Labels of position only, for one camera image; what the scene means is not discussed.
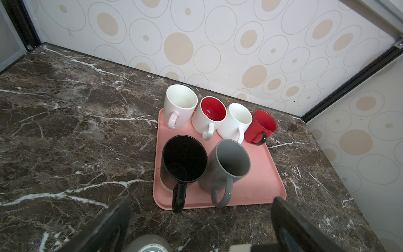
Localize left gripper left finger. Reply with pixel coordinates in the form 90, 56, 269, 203
59, 197, 131, 252

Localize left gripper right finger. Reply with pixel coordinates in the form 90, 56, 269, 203
271, 197, 344, 252

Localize pink rectangular tray mat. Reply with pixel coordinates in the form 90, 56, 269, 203
153, 109, 287, 210

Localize grey mug front row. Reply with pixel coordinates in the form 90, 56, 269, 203
198, 139, 251, 208

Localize grey mug row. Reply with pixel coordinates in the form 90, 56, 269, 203
198, 139, 251, 208
124, 234, 173, 252

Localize white mug black handle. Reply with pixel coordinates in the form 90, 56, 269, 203
160, 135, 208, 213

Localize white ribbed-bottom mug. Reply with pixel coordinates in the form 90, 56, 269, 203
217, 103, 253, 144

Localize cream mug red inside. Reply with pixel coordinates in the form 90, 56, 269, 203
192, 96, 227, 141

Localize pale pink mug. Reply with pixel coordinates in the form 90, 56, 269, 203
163, 84, 198, 130

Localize grey mug back row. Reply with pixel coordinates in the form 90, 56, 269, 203
124, 234, 173, 252

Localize right black corner post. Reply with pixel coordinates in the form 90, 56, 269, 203
302, 39, 403, 122

